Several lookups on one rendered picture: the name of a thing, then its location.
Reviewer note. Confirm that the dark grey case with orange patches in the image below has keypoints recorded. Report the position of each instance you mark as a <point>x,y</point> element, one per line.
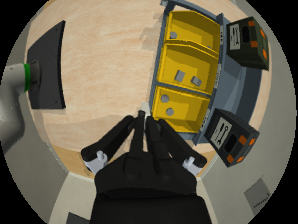
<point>230,136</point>

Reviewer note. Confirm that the dark green case with orange latches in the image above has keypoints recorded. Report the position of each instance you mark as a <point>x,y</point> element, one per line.
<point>246,44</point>

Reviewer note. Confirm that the grey disc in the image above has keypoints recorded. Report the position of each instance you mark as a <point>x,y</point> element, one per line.
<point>164,98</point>
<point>170,111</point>

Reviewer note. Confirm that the yellow open-front bin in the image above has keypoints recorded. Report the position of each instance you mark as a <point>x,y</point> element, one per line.
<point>198,30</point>
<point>189,111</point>
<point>192,61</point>

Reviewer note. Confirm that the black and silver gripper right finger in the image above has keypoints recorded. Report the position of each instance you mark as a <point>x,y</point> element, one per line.
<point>178,148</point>

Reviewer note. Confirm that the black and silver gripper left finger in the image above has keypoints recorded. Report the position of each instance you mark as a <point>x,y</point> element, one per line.
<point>95,155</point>

